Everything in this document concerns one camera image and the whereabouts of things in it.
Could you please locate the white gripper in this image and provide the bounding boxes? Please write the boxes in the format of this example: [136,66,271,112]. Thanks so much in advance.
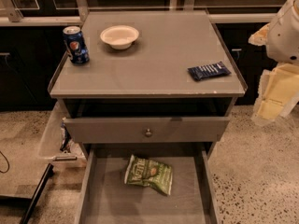
[249,0,299,126]

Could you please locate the green jalapeno chip bag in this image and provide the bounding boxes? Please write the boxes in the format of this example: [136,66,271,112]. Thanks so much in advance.
[124,155,173,196]

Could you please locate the grey top drawer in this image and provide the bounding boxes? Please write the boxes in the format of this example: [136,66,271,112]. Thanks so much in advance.
[64,117,229,144]

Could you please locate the grey drawer cabinet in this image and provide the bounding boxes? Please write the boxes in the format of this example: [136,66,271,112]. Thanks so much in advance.
[47,10,249,161]

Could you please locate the round metal drawer knob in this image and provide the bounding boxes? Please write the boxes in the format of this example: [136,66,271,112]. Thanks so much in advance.
[145,129,152,137]

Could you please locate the grey open middle drawer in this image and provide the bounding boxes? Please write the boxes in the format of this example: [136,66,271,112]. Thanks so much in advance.
[75,144,220,224]

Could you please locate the dark blue snack bar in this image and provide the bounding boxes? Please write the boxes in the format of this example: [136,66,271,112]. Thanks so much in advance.
[188,62,231,81]

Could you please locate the blue pepsi can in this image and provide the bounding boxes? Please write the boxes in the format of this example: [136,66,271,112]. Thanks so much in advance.
[63,26,90,65]

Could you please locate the snack wrappers in bin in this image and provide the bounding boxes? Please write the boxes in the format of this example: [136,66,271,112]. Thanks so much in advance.
[60,119,82,155]

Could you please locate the clear plastic bin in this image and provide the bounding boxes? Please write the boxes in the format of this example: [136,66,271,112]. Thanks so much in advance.
[38,103,87,168]

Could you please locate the black metal floor bar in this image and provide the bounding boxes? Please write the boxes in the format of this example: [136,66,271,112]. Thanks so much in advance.
[19,163,53,224]

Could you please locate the metal railing frame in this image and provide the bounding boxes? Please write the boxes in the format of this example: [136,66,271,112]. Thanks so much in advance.
[0,0,287,26]

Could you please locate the black cable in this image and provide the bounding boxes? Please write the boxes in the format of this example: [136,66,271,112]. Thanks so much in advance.
[0,150,10,175]

